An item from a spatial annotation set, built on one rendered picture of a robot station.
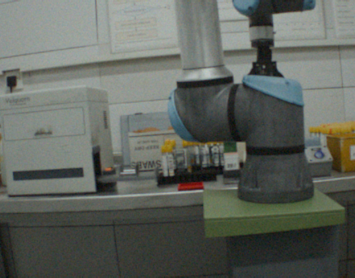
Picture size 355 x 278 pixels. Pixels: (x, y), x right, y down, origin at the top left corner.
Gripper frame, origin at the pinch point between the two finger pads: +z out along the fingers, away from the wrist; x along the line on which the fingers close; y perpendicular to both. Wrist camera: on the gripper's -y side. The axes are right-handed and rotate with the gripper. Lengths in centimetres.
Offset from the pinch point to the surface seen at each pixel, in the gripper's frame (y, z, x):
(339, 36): -55, -31, 37
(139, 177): 16.8, 16.7, -34.9
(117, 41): -43, -32, -59
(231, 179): 12.8, 18.4, -10.3
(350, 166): 8.1, 16.6, 23.8
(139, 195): 21.8, 20.6, -33.8
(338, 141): 6.6, 9.5, 20.6
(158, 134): -11.3, 6.8, -35.3
